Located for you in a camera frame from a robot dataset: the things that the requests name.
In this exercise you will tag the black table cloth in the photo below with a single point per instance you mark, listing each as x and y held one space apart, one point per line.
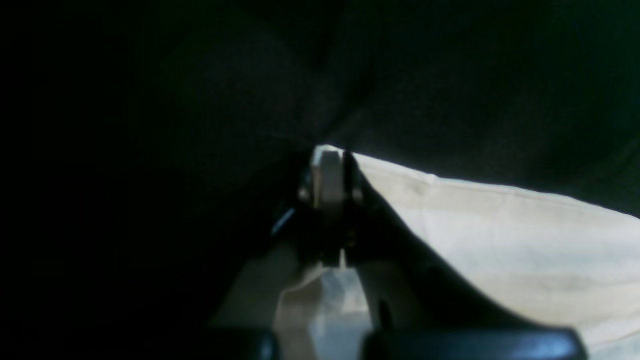
140 139

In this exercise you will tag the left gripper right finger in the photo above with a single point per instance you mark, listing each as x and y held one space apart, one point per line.
409 283

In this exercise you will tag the white T-shirt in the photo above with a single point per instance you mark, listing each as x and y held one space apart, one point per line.
548 257

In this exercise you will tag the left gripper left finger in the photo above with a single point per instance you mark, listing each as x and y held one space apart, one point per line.
279 241

